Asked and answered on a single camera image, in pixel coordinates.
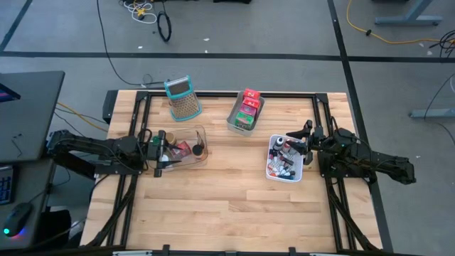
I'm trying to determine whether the black cable bundle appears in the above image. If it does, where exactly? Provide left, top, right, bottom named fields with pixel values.
left=428, top=30, right=455, bottom=58

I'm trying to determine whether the yellow floor cable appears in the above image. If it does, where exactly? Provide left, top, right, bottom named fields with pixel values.
left=346, top=0, right=441, bottom=46

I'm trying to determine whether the white perforated basket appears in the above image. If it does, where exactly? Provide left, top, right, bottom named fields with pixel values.
left=264, top=134, right=306, bottom=183

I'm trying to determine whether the yellow cable by desk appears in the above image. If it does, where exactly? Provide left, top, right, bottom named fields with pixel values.
left=56, top=102, right=109, bottom=133

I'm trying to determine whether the large black food colouring bottle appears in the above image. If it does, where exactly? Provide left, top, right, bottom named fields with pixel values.
left=272, top=136, right=287, bottom=153

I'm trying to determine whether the magenta cereal box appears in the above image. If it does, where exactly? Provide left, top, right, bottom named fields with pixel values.
left=239, top=104, right=257, bottom=117

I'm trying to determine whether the computer monitor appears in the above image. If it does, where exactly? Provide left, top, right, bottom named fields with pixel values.
left=0, top=82, right=21, bottom=104

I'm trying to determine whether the red Froot Loops cereal box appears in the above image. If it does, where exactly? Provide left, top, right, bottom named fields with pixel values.
left=242, top=97, right=262, bottom=109

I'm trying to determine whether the metal grater with teal frame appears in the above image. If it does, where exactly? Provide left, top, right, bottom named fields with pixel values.
left=163, top=74, right=203, bottom=122

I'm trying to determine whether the black computer mouse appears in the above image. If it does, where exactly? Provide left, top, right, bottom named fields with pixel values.
left=2, top=202, right=33, bottom=238

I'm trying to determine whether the grey desk leg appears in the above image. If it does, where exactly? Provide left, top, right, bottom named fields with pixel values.
left=408, top=107, right=455, bottom=119
left=374, top=0, right=444, bottom=26

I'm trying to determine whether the white cable bundle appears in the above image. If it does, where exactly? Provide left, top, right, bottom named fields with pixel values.
left=122, top=0, right=158, bottom=25

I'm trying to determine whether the black desk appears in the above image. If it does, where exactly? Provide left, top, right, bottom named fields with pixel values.
left=0, top=70, right=66, bottom=246

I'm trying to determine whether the black keyboard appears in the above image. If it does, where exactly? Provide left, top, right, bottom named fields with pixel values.
left=0, top=165, right=17, bottom=206

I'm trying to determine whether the black floor cable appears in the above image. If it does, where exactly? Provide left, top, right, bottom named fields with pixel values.
left=95, top=0, right=168, bottom=88
left=422, top=73, right=455, bottom=143

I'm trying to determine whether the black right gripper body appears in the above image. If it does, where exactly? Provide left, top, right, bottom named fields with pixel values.
left=304, top=126, right=328, bottom=166

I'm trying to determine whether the black cable coil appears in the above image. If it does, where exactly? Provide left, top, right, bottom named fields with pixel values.
left=156, top=10, right=173, bottom=43

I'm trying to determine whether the clear glass container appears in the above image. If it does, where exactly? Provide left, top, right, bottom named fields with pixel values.
left=148, top=124, right=210, bottom=171

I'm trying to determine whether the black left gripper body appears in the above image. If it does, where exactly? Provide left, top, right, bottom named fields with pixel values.
left=143, top=129, right=168, bottom=178

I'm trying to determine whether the green Apple Jacks cereal box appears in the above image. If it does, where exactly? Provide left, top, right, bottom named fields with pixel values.
left=234, top=112, right=256, bottom=131

